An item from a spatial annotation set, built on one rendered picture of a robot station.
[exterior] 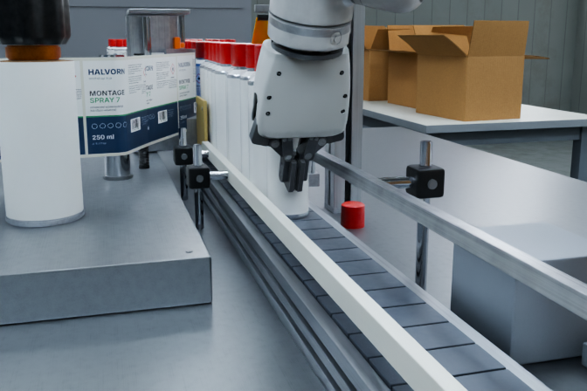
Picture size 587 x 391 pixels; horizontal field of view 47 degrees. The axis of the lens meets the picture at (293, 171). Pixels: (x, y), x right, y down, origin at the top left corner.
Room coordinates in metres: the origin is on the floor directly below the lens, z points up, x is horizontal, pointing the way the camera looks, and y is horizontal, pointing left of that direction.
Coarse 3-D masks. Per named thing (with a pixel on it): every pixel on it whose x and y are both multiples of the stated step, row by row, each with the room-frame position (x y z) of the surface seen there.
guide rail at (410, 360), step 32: (224, 160) 0.98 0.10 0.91; (256, 192) 0.77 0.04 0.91; (288, 224) 0.63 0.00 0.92; (320, 256) 0.53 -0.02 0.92; (352, 288) 0.46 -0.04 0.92; (352, 320) 0.45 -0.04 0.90; (384, 320) 0.40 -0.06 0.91; (384, 352) 0.39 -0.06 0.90; (416, 352) 0.36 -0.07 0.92; (416, 384) 0.35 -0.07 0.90; (448, 384) 0.32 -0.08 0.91
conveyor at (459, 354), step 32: (256, 224) 0.76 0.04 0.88; (320, 224) 0.75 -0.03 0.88; (288, 256) 0.64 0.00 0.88; (352, 256) 0.64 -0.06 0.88; (320, 288) 0.55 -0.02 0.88; (384, 288) 0.55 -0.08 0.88; (416, 320) 0.48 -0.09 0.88; (448, 320) 0.48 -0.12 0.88; (448, 352) 0.43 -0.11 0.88; (480, 352) 0.43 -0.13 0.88; (480, 384) 0.39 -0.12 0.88; (512, 384) 0.39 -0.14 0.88
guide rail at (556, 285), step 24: (336, 168) 0.71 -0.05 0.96; (384, 192) 0.58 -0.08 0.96; (432, 216) 0.49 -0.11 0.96; (456, 240) 0.46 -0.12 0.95; (480, 240) 0.43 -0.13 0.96; (504, 264) 0.40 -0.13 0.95; (528, 264) 0.38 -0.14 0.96; (552, 288) 0.36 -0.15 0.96; (576, 288) 0.34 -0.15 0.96; (576, 312) 0.34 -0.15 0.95
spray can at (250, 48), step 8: (248, 48) 0.93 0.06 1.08; (248, 56) 0.93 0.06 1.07; (248, 64) 0.93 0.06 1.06; (248, 72) 0.93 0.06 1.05; (240, 80) 0.94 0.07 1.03; (240, 88) 0.94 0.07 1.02; (240, 96) 0.94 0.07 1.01; (240, 104) 0.94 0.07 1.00; (240, 112) 0.94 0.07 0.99; (240, 120) 0.94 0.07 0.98; (240, 128) 0.94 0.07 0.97; (240, 136) 0.94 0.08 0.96; (248, 144) 0.92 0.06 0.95; (248, 152) 0.92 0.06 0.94; (248, 160) 0.92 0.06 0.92; (248, 168) 0.92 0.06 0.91; (248, 176) 0.92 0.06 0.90
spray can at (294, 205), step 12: (276, 156) 0.78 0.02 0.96; (276, 168) 0.78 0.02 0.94; (276, 180) 0.78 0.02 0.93; (276, 192) 0.78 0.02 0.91; (288, 192) 0.77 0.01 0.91; (300, 192) 0.78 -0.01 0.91; (276, 204) 0.78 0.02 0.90; (288, 204) 0.77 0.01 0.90; (300, 204) 0.78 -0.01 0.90; (288, 216) 0.77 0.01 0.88; (300, 216) 0.78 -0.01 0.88
